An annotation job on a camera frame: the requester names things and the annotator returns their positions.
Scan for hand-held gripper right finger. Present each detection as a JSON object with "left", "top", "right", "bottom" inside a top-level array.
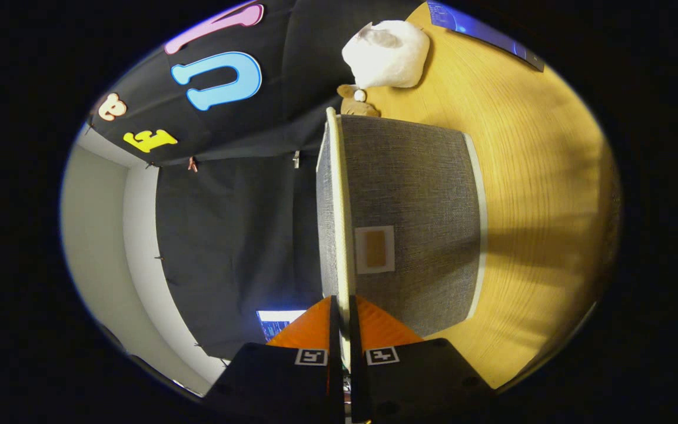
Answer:
[{"left": 348, "top": 294, "right": 496, "bottom": 424}]

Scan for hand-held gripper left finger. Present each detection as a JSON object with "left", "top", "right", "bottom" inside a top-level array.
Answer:
[{"left": 204, "top": 296, "right": 343, "bottom": 424}]

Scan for grey fabric storage box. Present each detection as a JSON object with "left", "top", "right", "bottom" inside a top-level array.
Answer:
[{"left": 315, "top": 107, "right": 488, "bottom": 339}]

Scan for computer monitor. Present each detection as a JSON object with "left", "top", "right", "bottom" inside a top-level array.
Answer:
[{"left": 257, "top": 310, "right": 308, "bottom": 343}]

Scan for brown plush toy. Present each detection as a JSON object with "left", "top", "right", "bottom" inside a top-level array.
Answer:
[{"left": 337, "top": 84, "right": 381, "bottom": 117}]

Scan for white plush toy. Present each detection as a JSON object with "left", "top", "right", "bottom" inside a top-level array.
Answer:
[{"left": 342, "top": 21, "right": 431, "bottom": 89}]

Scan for dark blue book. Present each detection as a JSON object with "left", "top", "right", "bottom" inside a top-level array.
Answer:
[{"left": 426, "top": 0, "right": 546, "bottom": 72}]

